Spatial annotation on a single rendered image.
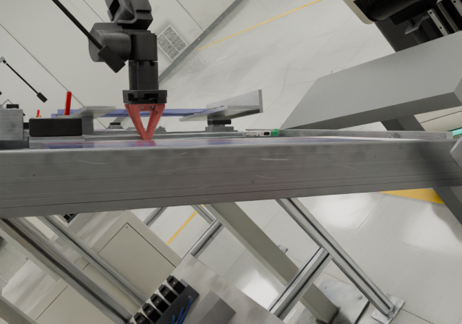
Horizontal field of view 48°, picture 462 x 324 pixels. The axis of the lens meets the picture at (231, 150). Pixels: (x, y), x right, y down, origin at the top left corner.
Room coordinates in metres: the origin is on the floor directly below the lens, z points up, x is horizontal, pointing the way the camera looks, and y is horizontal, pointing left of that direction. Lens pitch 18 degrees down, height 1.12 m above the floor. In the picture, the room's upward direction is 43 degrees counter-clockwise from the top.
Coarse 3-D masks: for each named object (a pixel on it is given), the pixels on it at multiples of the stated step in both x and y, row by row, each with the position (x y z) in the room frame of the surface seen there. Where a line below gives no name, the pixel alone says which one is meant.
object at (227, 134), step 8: (88, 136) 0.99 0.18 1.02; (96, 136) 0.99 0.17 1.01; (104, 136) 0.99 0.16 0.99; (112, 136) 0.99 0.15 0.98; (120, 136) 0.99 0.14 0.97; (128, 136) 1.00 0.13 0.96; (136, 136) 1.00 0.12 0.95; (160, 136) 1.01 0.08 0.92; (168, 136) 1.01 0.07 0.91; (176, 136) 1.02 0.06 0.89; (184, 136) 1.02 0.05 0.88; (192, 136) 1.02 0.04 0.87; (200, 136) 1.03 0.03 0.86; (208, 136) 1.03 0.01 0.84; (216, 136) 1.03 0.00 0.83; (224, 136) 1.04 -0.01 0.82; (232, 136) 1.04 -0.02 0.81; (240, 136) 1.04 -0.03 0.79
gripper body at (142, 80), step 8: (136, 64) 1.00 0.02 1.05; (144, 64) 1.00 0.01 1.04; (152, 64) 1.01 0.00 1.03; (136, 72) 1.00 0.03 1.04; (144, 72) 0.99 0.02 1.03; (152, 72) 1.00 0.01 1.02; (136, 80) 1.00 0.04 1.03; (144, 80) 0.99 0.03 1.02; (152, 80) 1.00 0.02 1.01; (136, 88) 1.00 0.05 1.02; (144, 88) 0.99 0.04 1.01; (152, 88) 1.00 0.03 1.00; (136, 96) 0.96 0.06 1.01; (144, 96) 1.01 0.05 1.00; (160, 96) 0.97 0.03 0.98
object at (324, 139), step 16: (48, 144) 0.65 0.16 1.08; (64, 144) 0.64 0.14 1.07; (80, 144) 0.63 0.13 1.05; (96, 144) 0.62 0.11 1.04; (112, 144) 0.62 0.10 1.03; (128, 144) 0.61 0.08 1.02; (144, 144) 0.60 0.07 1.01; (160, 144) 0.59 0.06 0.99; (176, 144) 0.59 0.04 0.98; (192, 144) 0.58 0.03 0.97; (208, 144) 0.57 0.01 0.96
